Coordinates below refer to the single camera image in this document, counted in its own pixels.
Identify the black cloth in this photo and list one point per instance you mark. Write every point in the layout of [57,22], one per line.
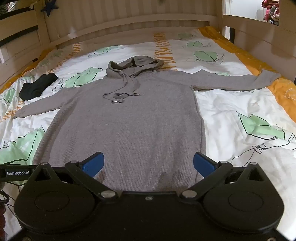
[37,87]

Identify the grey knit hoodie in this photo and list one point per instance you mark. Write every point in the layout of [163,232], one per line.
[127,127]

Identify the pile of colourful clothes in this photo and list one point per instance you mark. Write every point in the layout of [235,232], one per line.
[270,11]

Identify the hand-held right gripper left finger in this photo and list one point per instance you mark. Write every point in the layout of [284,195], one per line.
[93,162]

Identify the dark blue star decoration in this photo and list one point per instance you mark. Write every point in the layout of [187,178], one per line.
[49,8]

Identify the leaf print bed sheet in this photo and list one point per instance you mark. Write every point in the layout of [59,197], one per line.
[231,104]

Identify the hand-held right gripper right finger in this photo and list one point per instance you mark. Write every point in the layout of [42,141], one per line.
[204,165]

